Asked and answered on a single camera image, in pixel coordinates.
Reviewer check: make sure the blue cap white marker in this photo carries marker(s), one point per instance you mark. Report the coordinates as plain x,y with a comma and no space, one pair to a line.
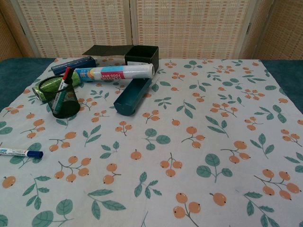
35,153

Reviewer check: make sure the black mesh pen cup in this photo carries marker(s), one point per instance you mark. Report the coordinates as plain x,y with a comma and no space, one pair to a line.
68,106

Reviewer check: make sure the red cap marker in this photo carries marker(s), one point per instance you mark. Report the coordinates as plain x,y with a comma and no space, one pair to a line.
67,72

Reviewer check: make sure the teal open tray box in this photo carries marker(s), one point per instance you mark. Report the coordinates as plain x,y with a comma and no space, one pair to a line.
127,102

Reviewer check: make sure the orange fruit print tablecloth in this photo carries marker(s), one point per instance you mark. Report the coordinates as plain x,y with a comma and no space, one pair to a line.
165,142

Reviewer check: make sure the black square open box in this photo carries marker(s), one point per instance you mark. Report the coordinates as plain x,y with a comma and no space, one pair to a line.
142,59

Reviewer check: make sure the plastic food wrap roll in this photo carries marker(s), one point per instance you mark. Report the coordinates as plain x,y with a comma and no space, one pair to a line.
113,73

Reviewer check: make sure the black flat box lid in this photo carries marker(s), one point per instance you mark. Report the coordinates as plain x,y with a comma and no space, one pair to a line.
106,50

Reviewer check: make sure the green can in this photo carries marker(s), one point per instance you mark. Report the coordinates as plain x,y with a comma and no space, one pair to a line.
77,77

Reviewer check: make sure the woven bamboo folding screen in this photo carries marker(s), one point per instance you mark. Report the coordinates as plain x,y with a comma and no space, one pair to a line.
151,26

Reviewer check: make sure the long navy blue box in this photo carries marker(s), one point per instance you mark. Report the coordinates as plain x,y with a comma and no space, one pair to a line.
75,63

